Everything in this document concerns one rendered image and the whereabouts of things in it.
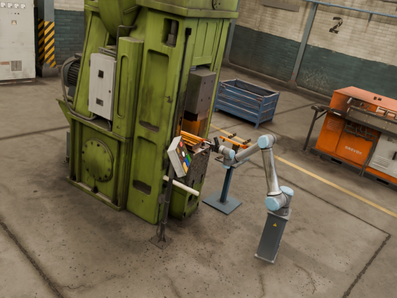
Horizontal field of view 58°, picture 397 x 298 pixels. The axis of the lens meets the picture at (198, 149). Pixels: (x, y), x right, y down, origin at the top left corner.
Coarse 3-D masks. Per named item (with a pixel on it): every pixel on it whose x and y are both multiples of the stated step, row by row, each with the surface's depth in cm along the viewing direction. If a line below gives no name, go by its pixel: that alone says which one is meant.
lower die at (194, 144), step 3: (180, 135) 405; (186, 135) 406; (183, 138) 400; (186, 138) 401; (189, 138) 400; (186, 141) 396; (192, 141) 397; (195, 141) 396; (186, 144) 392; (189, 144) 391; (192, 144) 392; (195, 144) 392; (198, 144) 399; (189, 147) 390; (192, 147) 389; (195, 147) 395; (198, 147) 402
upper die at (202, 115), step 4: (184, 112) 381; (188, 112) 378; (200, 112) 375; (204, 112) 383; (184, 116) 382; (188, 116) 379; (192, 116) 377; (196, 116) 374; (200, 116) 379; (204, 116) 387; (196, 120) 375
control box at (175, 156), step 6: (174, 138) 352; (180, 138) 347; (174, 144) 335; (168, 150) 326; (174, 150) 323; (180, 150) 337; (186, 150) 355; (174, 156) 325; (180, 156) 332; (186, 156) 350; (174, 162) 328; (180, 162) 328; (174, 168) 330; (180, 168) 330; (180, 174) 332
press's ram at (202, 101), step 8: (192, 72) 359; (200, 72) 365; (208, 72) 371; (192, 80) 358; (200, 80) 353; (208, 80) 364; (192, 88) 361; (200, 88) 356; (208, 88) 370; (192, 96) 364; (200, 96) 363; (208, 96) 377; (192, 104) 366; (200, 104) 369; (208, 104) 383; (192, 112) 369
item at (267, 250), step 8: (272, 216) 366; (280, 216) 362; (288, 216) 365; (272, 224) 369; (280, 224) 366; (264, 232) 378; (272, 232) 372; (280, 232) 370; (264, 240) 379; (272, 240) 376; (280, 240) 376; (264, 248) 383; (272, 248) 379; (256, 256) 389; (264, 256) 386; (272, 256) 383
